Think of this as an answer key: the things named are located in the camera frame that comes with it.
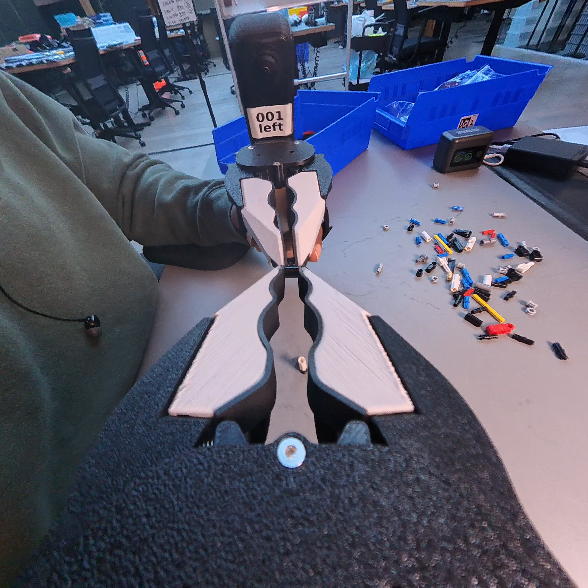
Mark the person's clothed body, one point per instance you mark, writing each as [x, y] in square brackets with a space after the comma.
[64, 386]

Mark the person's left forearm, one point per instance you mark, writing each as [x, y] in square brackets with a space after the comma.
[184, 207]

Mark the black office chair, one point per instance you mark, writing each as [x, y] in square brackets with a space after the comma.
[101, 92]

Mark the clear plastic bags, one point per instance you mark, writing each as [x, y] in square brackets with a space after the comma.
[459, 83]

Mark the pile of small toy pieces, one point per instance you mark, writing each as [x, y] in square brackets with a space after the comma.
[459, 276]

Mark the blue plastic bin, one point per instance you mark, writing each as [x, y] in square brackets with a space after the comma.
[478, 101]
[331, 119]

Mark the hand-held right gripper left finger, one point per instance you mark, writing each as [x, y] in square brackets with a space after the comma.
[230, 367]

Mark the grey desk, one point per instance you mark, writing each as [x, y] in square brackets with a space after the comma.
[514, 413]

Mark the small black cube device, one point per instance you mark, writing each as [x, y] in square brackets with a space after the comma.
[462, 150]

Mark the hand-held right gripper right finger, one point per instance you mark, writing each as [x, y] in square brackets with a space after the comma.
[363, 367]

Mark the small cream toy pin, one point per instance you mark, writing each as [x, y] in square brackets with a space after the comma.
[301, 364]

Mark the black power adapter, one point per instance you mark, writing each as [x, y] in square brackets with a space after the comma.
[547, 154]

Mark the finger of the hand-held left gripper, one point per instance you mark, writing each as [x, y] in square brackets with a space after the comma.
[310, 207]
[257, 207]

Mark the black desk pad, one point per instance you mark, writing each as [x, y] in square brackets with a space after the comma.
[551, 197]

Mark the cluttered background table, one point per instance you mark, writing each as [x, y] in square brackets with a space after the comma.
[55, 57]

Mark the person's left hand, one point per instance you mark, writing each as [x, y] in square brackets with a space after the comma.
[318, 250]

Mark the black angled toy connector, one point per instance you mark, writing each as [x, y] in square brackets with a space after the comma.
[292, 268]

